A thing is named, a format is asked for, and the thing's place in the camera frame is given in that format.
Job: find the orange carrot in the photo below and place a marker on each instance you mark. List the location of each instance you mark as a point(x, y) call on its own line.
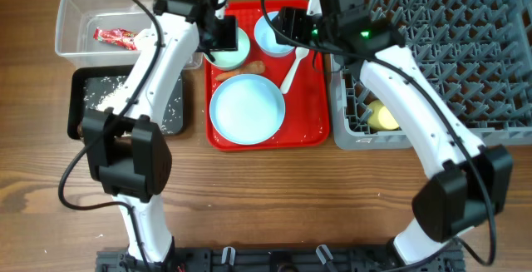
point(256, 67)

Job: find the yellow plastic cup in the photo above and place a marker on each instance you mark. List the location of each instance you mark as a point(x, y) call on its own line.
point(381, 118)

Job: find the red serving tray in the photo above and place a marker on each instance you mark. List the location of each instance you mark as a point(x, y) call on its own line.
point(306, 122)

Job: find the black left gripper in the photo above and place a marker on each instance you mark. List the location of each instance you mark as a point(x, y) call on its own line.
point(229, 39)

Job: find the green bowl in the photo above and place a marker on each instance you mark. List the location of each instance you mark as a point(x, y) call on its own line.
point(228, 61)

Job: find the clear plastic bin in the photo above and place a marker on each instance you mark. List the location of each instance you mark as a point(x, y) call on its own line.
point(77, 21)

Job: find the white plastic spoon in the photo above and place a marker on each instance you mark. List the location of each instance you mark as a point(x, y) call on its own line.
point(300, 54)

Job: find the brown food scrap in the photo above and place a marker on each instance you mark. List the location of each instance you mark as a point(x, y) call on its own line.
point(79, 130)

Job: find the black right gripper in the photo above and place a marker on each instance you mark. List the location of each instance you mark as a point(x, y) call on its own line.
point(292, 21)

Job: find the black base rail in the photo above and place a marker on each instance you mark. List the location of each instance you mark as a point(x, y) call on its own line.
point(360, 258)

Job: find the black plastic tray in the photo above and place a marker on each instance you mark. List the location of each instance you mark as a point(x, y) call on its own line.
point(78, 79)

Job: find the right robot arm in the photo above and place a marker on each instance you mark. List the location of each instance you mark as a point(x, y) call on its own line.
point(467, 181)

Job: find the grey dishwasher rack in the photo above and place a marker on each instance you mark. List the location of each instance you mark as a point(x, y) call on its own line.
point(477, 56)

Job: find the red snack wrapper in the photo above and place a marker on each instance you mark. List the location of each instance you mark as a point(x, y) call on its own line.
point(117, 36)

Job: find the light blue bowl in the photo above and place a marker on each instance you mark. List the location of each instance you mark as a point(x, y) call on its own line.
point(265, 38)

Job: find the white rice pile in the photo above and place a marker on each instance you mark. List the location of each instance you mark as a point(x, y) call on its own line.
point(97, 91)

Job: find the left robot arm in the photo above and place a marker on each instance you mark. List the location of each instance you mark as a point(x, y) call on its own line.
point(123, 143)

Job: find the light blue plate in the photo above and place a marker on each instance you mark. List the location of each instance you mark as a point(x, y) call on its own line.
point(247, 109)

